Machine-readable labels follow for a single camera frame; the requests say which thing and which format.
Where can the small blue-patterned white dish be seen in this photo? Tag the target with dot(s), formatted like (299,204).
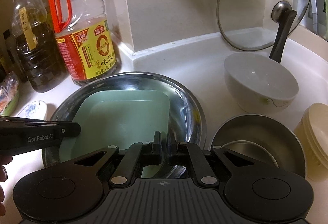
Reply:
(35,110)

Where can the small dark sauce bottle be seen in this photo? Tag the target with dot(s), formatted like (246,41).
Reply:
(10,52)

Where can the plastic-wrapped food bowl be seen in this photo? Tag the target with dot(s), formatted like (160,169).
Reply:
(9,94)

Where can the large stainless steel basin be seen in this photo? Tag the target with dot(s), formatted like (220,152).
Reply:
(186,117)

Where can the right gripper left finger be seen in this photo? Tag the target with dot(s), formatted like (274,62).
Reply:
(138,156)

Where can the cream plastic bowl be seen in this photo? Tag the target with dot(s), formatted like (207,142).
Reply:
(312,133)

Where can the person's left hand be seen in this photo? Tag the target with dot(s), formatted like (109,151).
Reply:
(3,177)

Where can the soy sauce bottle red handle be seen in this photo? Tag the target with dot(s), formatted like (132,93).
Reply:
(83,37)

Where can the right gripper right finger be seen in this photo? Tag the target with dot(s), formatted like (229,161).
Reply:
(192,157)

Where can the white floral ceramic bowl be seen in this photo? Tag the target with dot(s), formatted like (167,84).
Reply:
(259,84)

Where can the green rectangular plate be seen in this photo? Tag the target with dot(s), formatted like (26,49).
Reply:
(121,118)

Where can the dark cooking oil bottle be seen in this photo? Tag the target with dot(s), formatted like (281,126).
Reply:
(36,45)

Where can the stainless steel pot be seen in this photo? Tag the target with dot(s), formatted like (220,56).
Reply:
(264,139)

